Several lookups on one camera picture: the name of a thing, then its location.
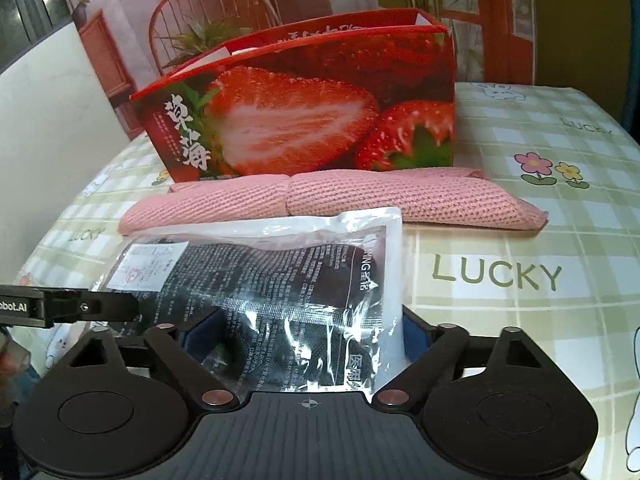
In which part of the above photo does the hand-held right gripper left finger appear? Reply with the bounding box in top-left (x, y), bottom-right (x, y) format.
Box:
top-left (62, 310), bottom-right (241, 411)

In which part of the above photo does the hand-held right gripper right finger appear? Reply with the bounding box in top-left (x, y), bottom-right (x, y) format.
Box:
top-left (372, 306), bottom-right (553, 408)

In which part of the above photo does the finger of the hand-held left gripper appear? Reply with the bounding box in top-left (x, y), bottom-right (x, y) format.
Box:
top-left (47, 287), bottom-right (140, 325)

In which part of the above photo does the clear packet of black masks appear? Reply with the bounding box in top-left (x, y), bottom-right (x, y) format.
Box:
top-left (90, 206), bottom-right (405, 403)

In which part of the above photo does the red strawberry print box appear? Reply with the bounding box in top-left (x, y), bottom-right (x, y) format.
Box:
top-left (129, 8), bottom-right (457, 183)

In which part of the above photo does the person's left hand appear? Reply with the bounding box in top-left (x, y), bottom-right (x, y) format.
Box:
top-left (0, 330), bottom-right (31, 386)

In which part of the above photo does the pink knitted scarf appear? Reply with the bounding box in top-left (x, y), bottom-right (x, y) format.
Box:
top-left (119, 166), bottom-right (549, 236)

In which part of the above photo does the grey framed window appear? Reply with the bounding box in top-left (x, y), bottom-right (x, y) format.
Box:
top-left (0, 0), bottom-right (81, 76)

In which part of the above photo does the teal curtain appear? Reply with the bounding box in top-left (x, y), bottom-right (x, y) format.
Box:
top-left (612, 0), bottom-right (640, 146)

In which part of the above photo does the yellow wooden panel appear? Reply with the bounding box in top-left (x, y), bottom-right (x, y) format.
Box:
top-left (530, 0), bottom-right (633, 111)

